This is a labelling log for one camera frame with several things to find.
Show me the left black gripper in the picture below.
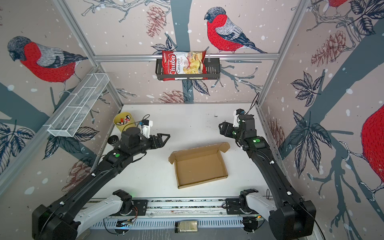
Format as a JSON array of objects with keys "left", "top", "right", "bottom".
[{"left": 131, "top": 133, "right": 171, "bottom": 157}]

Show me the brown cardboard box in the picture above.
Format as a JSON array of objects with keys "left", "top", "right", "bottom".
[{"left": 169, "top": 142, "right": 230, "bottom": 189}]

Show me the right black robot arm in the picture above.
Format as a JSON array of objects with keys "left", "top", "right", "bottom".
[{"left": 219, "top": 109, "right": 317, "bottom": 240}]

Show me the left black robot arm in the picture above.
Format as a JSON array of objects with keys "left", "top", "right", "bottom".
[{"left": 32, "top": 127, "right": 171, "bottom": 240}]

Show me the yellow cup with markers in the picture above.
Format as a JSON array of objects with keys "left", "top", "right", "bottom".
[{"left": 113, "top": 112, "right": 137, "bottom": 133}]

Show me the black lidded spice jar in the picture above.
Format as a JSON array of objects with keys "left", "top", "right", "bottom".
[{"left": 107, "top": 135, "right": 120, "bottom": 148}]

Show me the red cassava chips bag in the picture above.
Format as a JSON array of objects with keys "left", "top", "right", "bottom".
[{"left": 162, "top": 51, "right": 207, "bottom": 75}]

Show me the glass jar lying flat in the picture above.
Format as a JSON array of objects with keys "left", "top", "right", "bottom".
[{"left": 175, "top": 220, "right": 198, "bottom": 233}]

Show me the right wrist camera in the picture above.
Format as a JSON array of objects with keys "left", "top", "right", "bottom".
[{"left": 233, "top": 109, "right": 246, "bottom": 128}]

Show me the black wall basket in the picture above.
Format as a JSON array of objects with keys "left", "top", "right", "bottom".
[{"left": 155, "top": 58, "right": 221, "bottom": 81}]

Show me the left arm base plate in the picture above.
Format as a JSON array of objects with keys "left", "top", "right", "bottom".
[{"left": 108, "top": 199, "right": 149, "bottom": 217}]

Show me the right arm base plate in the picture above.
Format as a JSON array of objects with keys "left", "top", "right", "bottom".
[{"left": 222, "top": 197, "right": 268, "bottom": 216}]

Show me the white wire mesh shelf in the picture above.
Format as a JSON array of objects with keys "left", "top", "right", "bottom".
[{"left": 48, "top": 73, "right": 110, "bottom": 137}]

